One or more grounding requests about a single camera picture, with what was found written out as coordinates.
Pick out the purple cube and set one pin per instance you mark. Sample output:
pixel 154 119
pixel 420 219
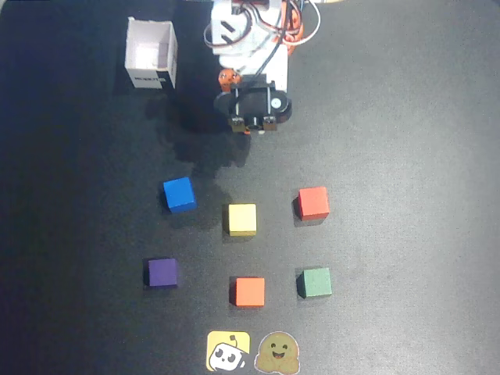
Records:
pixel 163 272

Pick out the red cube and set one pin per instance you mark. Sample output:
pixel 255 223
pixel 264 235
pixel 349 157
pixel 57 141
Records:
pixel 313 202

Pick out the black table mat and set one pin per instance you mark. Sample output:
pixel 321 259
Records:
pixel 390 156

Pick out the tan wooden object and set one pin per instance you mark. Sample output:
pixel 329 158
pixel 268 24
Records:
pixel 327 1

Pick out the black webcam on gripper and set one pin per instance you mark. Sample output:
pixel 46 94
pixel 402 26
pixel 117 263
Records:
pixel 254 103

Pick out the yellow cube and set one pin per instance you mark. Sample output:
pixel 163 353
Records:
pixel 242 218

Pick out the white open cardboard box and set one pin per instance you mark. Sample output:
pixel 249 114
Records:
pixel 150 52

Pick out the blue cube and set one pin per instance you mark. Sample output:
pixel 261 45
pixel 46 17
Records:
pixel 179 194

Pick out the smiling hugging face sticker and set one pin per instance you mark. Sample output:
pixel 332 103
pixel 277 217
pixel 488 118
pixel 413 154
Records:
pixel 277 352

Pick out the green cube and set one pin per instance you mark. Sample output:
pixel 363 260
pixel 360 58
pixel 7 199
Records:
pixel 316 282

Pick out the orange and white robot arm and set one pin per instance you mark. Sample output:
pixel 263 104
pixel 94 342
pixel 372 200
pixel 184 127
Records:
pixel 234 23

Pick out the yellow robot face sticker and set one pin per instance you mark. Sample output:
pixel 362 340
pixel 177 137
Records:
pixel 228 351

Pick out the orange cube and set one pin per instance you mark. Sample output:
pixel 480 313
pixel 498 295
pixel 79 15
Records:
pixel 250 291

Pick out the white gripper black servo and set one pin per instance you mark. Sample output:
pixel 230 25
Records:
pixel 253 102

